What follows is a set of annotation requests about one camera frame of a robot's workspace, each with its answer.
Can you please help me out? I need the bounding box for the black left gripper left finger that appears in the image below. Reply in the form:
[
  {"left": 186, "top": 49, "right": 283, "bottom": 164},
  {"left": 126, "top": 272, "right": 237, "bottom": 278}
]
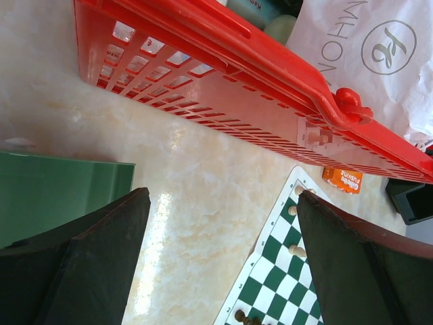
[{"left": 1, "top": 188, "right": 151, "bottom": 324}]

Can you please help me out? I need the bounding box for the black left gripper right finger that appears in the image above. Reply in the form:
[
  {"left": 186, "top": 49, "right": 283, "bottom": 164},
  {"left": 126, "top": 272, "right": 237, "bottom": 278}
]
[{"left": 297, "top": 190, "right": 432, "bottom": 324}]

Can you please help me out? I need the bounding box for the green white chess mat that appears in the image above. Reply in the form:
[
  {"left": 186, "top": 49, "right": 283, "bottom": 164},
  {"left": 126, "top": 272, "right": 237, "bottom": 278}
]
[{"left": 214, "top": 166, "right": 327, "bottom": 324}]

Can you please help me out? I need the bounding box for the light pawn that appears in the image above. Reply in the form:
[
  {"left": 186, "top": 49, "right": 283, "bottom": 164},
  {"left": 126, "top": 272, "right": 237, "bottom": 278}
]
[
  {"left": 288, "top": 245, "right": 306, "bottom": 258},
  {"left": 288, "top": 206, "right": 297, "bottom": 216}
]

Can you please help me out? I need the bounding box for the black plastic bin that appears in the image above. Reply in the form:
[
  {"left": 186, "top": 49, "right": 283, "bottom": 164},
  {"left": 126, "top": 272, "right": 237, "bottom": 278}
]
[{"left": 386, "top": 179, "right": 432, "bottom": 225}]

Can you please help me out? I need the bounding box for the orange razor box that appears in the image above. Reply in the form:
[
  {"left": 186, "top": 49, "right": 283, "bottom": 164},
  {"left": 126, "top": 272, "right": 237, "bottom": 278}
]
[{"left": 322, "top": 167, "right": 363, "bottom": 194}]

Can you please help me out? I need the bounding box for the green plastic tray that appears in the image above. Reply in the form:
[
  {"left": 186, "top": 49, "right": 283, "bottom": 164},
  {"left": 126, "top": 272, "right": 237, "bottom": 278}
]
[{"left": 1, "top": 151, "right": 135, "bottom": 247}]

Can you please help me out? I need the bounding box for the light rook corner piece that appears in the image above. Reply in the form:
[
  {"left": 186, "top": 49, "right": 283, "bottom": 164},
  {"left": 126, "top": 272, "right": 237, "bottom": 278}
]
[{"left": 294, "top": 186, "right": 316, "bottom": 196}]

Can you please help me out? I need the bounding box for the white wrapped paper roll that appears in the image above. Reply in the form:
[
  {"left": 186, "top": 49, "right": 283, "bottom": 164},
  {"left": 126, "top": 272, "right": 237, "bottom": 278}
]
[{"left": 286, "top": 1, "right": 432, "bottom": 146}]

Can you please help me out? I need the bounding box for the red plastic shopping basket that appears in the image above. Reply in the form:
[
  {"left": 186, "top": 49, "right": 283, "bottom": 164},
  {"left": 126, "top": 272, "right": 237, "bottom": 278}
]
[{"left": 73, "top": 1, "right": 432, "bottom": 183}]

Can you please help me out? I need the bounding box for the green bottle in basket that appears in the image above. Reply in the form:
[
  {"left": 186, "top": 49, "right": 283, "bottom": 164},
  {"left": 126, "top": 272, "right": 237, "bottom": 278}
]
[{"left": 225, "top": 0, "right": 298, "bottom": 45}]

